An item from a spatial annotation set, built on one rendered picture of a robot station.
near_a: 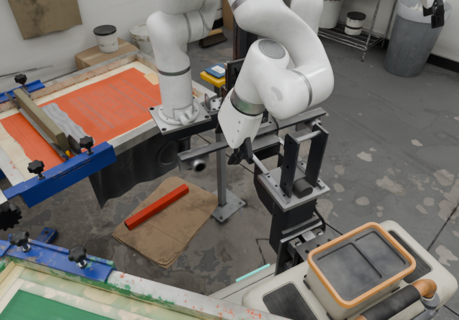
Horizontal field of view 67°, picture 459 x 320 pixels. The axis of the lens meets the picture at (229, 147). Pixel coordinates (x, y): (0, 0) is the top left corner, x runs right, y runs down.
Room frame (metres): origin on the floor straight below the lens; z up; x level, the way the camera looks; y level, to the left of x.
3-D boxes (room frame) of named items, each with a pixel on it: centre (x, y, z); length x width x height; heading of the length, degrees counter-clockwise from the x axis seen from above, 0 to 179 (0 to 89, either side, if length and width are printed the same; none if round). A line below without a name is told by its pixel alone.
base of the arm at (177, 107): (0.87, 0.15, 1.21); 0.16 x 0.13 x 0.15; 27
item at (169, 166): (1.07, 0.37, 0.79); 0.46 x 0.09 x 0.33; 134
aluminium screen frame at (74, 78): (1.16, 0.54, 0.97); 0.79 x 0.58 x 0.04; 134
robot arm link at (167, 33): (0.89, 0.15, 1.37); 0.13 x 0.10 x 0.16; 126
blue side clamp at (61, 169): (0.79, 0.51, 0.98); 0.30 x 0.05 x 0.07; 134
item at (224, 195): (1.47, 0.05, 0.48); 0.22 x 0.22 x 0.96; 44
